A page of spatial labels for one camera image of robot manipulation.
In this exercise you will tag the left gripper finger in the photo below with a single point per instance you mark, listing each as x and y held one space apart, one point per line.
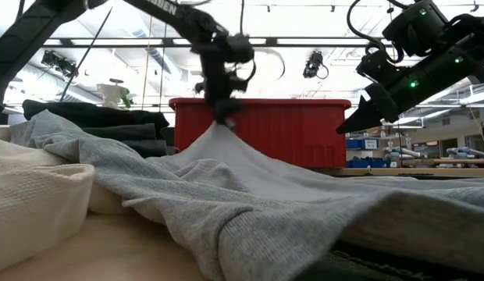
233 111
219 110

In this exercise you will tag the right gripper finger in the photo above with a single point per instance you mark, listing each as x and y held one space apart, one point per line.
372 113

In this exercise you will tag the red plastic laundry bin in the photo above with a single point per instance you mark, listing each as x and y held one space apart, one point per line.
289 132

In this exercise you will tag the light grey small cloth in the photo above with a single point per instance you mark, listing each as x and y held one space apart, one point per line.
226 195

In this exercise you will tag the dark grey garment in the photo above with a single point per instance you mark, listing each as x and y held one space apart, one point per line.
129 136

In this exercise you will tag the black garment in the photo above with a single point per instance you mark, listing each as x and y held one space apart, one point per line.
90 113

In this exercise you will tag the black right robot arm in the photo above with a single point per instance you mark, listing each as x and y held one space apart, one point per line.
417 27

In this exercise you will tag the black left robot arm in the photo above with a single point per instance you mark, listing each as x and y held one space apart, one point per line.
23 35

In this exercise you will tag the grey background robot arm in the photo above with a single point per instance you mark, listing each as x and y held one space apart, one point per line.
466 152
402 152

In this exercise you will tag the blue bin with white label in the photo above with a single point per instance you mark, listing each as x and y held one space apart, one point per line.
361 143

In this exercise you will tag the blue storage box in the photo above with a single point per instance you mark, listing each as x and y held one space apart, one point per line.
367 163

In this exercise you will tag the blue plaid shirt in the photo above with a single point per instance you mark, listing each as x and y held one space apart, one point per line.
242 17

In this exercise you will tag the light wooden desk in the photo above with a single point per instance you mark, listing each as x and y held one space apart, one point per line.
421 171

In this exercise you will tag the white spray bottle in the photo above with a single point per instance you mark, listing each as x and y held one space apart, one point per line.
111 93

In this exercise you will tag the cream canvas tote bag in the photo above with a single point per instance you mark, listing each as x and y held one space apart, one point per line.
31 210

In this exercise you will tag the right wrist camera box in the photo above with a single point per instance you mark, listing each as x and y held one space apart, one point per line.
376 66

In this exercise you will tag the black ceiling camera rig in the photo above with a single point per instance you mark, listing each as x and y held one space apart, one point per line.
58 62

